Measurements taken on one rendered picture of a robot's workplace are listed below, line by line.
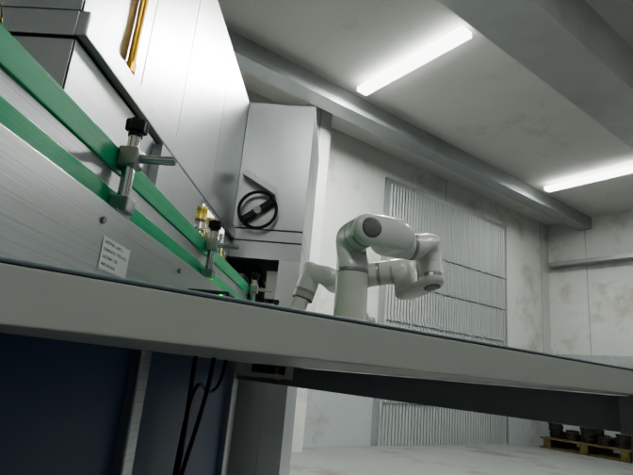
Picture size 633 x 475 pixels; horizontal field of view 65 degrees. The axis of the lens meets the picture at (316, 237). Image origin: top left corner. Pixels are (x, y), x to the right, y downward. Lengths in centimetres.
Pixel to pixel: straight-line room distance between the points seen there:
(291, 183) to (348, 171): 318
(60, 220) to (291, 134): 232
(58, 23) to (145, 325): 100
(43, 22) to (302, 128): 179
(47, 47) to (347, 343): 99
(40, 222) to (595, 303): 836
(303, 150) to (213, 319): 245
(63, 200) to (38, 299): 26
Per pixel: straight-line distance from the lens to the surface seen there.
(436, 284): 162
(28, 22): 129
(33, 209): 52
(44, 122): 57
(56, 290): 31
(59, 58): 122
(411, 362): 45
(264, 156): 277
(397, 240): 144
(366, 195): 594
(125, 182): 69
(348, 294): 142
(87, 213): 60
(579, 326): 868
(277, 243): 260
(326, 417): 536
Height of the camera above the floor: 71
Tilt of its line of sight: 15 degrees up
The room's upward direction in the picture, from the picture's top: 5 degrees clockwise
